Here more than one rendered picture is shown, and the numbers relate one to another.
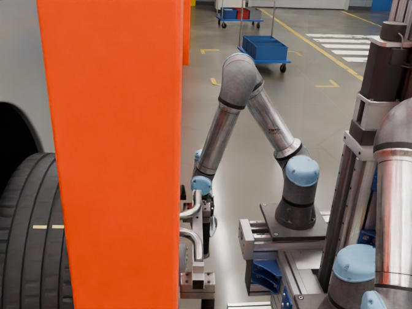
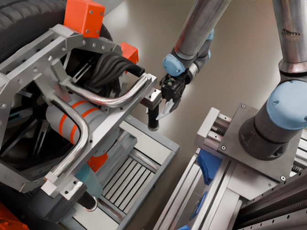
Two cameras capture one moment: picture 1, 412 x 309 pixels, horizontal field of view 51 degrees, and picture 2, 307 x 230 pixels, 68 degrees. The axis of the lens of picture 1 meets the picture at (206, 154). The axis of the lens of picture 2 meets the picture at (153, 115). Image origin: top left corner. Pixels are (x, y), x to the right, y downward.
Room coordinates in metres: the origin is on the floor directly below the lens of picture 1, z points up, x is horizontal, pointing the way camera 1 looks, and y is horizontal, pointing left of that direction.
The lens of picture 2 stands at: (0.88, -0.26, 1.50)
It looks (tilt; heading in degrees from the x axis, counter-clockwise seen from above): 58 degrees down; 38
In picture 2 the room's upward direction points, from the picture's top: straight up
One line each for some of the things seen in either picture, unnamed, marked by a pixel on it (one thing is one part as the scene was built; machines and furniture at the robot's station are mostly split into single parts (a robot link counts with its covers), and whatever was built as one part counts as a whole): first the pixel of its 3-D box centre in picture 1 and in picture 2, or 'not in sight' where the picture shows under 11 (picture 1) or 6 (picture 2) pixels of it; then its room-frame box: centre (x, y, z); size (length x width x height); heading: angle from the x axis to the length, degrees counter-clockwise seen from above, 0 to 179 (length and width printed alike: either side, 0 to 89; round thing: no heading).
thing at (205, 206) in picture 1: (196, 212); (145, 94); (1.21, 0.02, 0.93); 0.09 x 0.05 x 0.05; 93
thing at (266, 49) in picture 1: (264, 35); not in sight; (6.90, -0.82, 0.48); 1.00 x 0.61 x 0.96; 10
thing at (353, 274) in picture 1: (359, 274); not in sight; (0.87, -0.41, 0.98); 0.13 x 0.12 x 0.14; 82
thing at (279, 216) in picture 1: (297, 206); (267, 132); (1.36, -0.34, 0.87); 0.15 x 0.15 x 0.10
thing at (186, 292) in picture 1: (197, 284); (66, 183); (0.87, 0.01, 0.93); 0.09 x 0.05 x 0.05; 93
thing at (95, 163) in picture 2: not in sight; (86, 149); (1.03, 0.26, 0.48); 0.16 x 0.12 x 0.17; 93
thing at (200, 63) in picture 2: not in sight; (196, 59); (1.51, 0.01, 0.85); 0.11 x 0.08 x 0.09; 3
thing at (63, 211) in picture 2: not in sight; (42, 186); (0.77, 0.41, 0.26); 0.42 x 0.18 x 0.35; 93
